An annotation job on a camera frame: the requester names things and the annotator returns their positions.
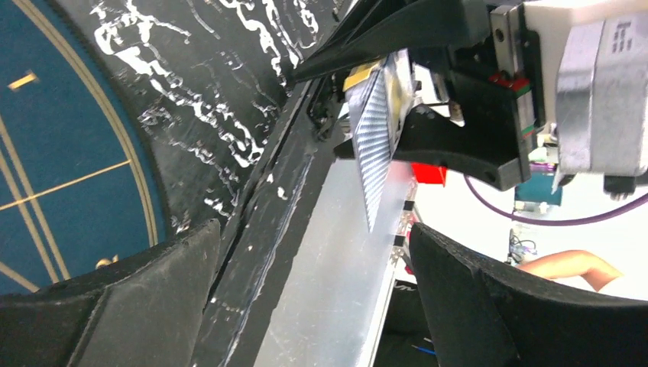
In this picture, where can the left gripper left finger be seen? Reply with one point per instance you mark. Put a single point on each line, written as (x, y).
(145, 310)

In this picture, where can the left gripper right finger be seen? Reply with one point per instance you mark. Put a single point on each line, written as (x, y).
(483, 312)

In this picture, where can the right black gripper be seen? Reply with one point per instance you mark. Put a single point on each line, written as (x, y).
(489, 64)

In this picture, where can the blue patterned playing cards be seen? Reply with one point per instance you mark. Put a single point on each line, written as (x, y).
(374, 162)

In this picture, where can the playing card deck box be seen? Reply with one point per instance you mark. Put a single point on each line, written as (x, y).
(398, 76)

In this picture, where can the person forearm in background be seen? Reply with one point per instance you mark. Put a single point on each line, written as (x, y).
(573, 263)

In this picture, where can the round dark blue poker mat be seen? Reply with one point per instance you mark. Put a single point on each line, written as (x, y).
(79, 189)

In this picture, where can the aluminium rail front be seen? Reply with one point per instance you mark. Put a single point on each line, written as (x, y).
(332, 308)

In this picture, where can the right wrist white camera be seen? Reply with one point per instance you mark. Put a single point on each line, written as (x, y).
(594, 61)

